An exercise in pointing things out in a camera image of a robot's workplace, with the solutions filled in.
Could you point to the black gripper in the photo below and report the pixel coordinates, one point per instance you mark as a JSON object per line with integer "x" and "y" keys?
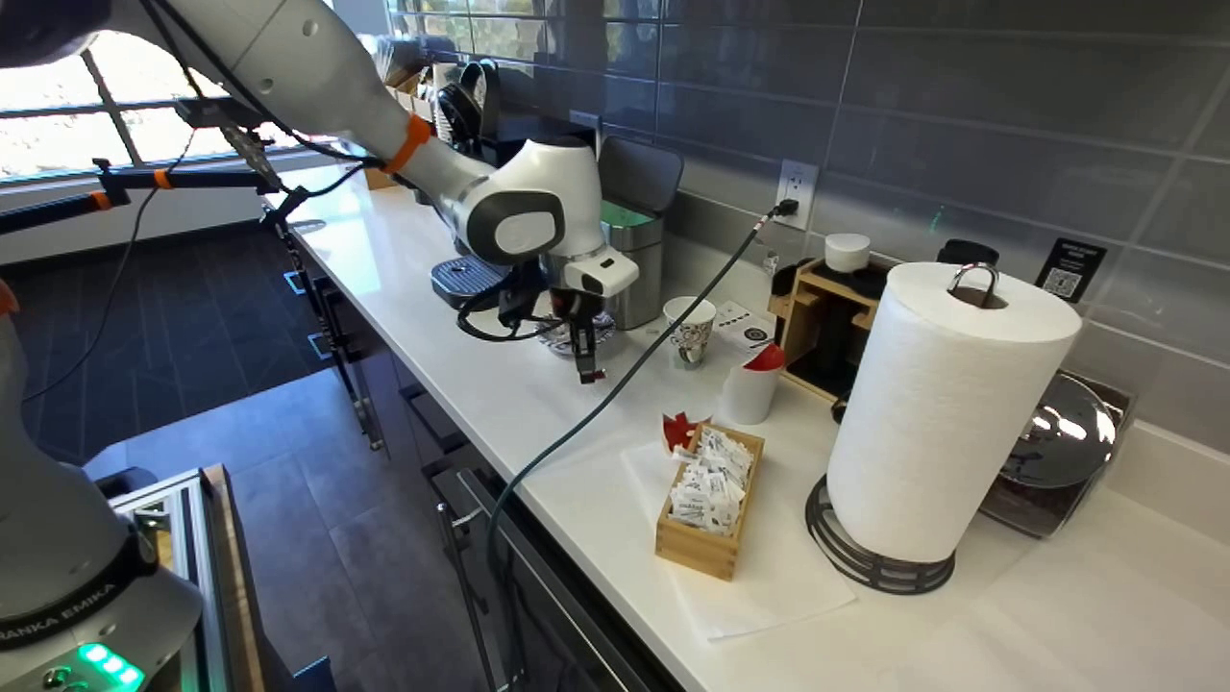
{"x": 578, "y": 309}

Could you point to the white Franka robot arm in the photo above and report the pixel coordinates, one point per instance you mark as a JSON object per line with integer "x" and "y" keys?
{"x": 538, "y": 195}

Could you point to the patterned white paper cup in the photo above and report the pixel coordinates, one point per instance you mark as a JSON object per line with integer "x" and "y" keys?
{"x": 693, "y": 335}

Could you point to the broken red white cup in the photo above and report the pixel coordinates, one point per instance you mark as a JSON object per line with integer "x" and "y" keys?
{"x": 752, "y": 389}

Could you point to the stainless steel appliance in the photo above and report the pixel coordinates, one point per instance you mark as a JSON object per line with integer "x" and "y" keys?
{"x": 640, "y": 274}

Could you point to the red and white bowl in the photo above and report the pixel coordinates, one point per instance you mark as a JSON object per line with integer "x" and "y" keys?
{"x": 678, "y": 430}

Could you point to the printed paper leaflet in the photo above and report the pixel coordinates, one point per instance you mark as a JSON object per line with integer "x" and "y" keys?
{"x": 742, "y": 325}

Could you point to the white sugar packets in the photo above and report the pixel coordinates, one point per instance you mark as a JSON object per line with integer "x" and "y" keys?
{"x": 713, "y": 485}

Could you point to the wooden packet box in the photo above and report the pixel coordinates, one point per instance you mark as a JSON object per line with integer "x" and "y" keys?
{"x": 696, "y": 549}

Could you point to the wooden countertop organizer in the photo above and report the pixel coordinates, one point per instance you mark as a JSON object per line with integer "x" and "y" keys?
{"x": 820, "y": 329}

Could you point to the black power plug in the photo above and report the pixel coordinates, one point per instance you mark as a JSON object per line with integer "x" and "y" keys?
{"x": 787, "y": 209}

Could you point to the small white jar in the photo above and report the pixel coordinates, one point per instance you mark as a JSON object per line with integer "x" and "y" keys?
{"x": 847, "y": 250}

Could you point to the white paper towel roll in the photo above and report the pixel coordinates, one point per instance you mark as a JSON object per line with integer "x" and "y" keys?
{"x": 948, "y": 409}

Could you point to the orange boom clamp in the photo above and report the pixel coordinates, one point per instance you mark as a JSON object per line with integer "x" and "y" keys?
{"x": 100, "y": 200}
{"x": 159, "y": 179}

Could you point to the silver domed appliance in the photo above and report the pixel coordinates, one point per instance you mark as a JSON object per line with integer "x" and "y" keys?
{"x": 1064, "y": 444}

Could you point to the black label sign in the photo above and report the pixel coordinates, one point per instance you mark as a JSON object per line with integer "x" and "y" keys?
{"x": 1070, "y": 269}

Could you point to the white wall outlet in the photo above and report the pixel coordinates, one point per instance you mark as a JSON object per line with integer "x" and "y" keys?
{"x": 799, "y": 179}

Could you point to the aluminium frame robot cart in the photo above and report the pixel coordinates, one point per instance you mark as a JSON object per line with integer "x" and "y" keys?
{"x": 195, "y": 576}

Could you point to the black camera boom pole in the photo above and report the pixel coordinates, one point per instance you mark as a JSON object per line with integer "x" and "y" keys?
{"x": 50, "y": 209}

